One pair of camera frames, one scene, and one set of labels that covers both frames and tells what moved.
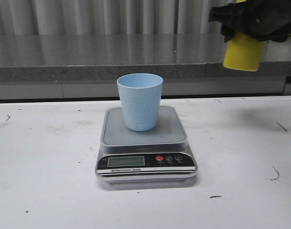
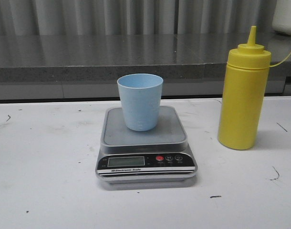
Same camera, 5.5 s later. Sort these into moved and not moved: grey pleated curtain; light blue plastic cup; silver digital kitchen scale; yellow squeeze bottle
Moved: yellow squeeze bottle
Not moved: grey pleated curtain; light blue plastic cup; silver digital kitchen scale
